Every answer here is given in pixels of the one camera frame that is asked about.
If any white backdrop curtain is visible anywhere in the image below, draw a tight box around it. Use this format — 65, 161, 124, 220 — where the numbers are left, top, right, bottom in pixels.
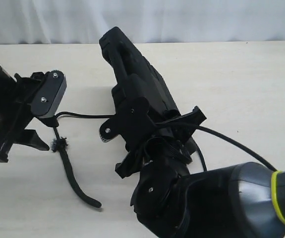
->
0, 0, 285, 44

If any black cord with frayed knot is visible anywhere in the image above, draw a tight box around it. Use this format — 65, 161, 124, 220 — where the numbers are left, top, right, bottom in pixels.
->
50, 112, 207, 208

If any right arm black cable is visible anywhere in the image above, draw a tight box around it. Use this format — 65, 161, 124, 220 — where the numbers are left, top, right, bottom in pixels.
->
196, 125, 279, 172

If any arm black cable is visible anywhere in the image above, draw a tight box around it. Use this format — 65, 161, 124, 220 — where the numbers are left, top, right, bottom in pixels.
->
196, 125, 279, 172
0, 112, 115, 152

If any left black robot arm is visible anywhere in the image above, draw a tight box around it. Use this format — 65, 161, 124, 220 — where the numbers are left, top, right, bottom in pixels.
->
0, 65, 50, 163

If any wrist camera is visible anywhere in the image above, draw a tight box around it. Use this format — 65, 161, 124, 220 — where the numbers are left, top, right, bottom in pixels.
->
30, 70, 67, 119
99, 97, 152, 146

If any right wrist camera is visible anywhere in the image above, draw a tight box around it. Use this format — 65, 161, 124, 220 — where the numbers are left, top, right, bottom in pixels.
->
99, 97, 152, 146

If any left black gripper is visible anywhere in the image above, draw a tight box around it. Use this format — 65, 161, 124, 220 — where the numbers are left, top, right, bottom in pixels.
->
0, 72, 50, 163

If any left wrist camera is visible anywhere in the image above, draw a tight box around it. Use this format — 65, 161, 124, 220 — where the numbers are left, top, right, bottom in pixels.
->
30, 70, 67, 119

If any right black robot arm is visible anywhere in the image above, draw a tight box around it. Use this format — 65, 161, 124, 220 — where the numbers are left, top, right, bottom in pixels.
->
111, 106, 285, 238

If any black plastic carrying case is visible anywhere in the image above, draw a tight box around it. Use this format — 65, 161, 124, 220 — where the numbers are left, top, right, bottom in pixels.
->
99, 26, 181, 124

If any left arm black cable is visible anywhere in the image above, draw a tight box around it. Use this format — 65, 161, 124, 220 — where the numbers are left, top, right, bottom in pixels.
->
0, 112, 115, 152

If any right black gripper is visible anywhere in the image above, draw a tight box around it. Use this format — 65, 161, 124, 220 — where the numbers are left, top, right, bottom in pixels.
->
115, 106, 206, 179

